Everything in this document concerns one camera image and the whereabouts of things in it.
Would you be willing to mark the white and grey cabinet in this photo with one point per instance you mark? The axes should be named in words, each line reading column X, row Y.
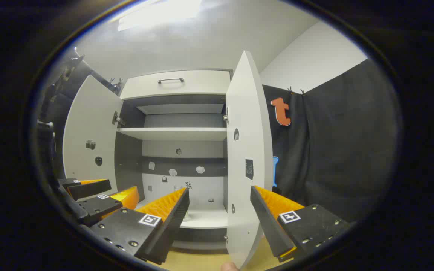
column 183, row 184

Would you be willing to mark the cabinet door with camera sticker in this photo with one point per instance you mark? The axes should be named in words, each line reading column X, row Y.
column 89, row 120

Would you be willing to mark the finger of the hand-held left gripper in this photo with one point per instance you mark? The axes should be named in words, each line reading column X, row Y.
column 96, row 206
column 89, row 189

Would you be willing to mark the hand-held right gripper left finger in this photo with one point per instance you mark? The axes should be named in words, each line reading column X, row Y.
column 171, row 229

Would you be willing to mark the cabinet door with calendar sticker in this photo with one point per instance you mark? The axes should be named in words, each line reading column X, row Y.
column 247, row 124

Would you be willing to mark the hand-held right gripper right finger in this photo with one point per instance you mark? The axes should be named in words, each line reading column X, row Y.
column 268, row 226

